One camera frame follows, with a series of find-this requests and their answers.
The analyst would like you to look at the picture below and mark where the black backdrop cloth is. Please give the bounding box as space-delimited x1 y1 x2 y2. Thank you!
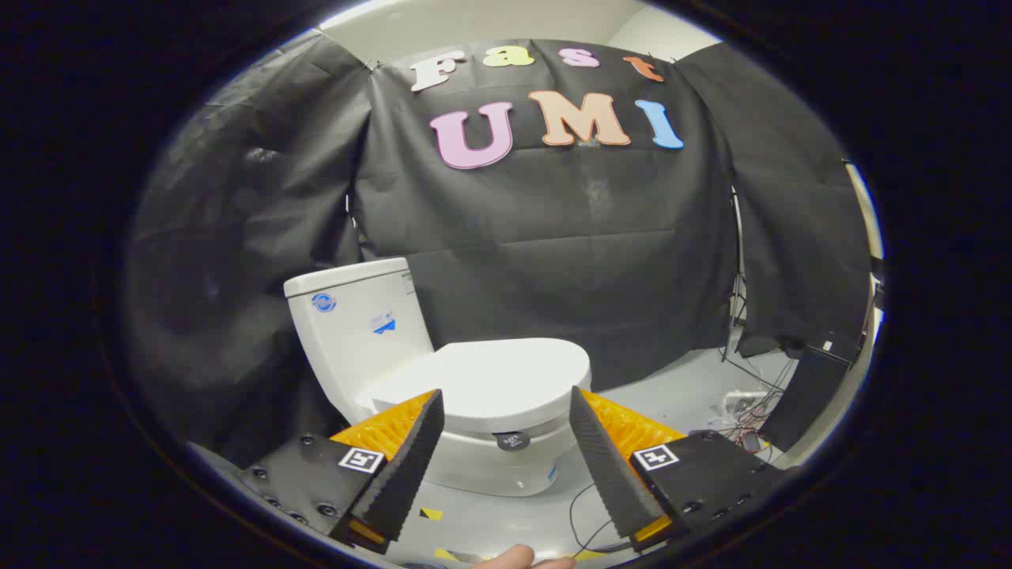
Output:
123 30 874 467

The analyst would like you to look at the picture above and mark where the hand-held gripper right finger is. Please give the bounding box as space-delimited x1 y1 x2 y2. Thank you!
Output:
569 386 795 552

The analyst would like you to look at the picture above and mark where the white toilet lid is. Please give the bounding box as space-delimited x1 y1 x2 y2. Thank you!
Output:
360 338 592 434

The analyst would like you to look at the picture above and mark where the black box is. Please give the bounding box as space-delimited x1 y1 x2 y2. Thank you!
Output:
759 348 855 453

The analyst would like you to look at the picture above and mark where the thin black cable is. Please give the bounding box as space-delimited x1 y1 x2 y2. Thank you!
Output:
569 482 633 554

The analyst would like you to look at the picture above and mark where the white toilet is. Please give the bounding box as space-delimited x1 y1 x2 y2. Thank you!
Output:
283 258 592 497

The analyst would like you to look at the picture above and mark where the thin black stand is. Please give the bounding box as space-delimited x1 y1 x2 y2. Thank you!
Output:
721 190 748 364

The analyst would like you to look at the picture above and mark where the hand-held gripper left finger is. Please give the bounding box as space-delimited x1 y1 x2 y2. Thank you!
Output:
237 389 445 554

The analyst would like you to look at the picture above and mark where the tangle of cables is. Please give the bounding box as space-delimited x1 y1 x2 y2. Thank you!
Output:
708 356 795 455

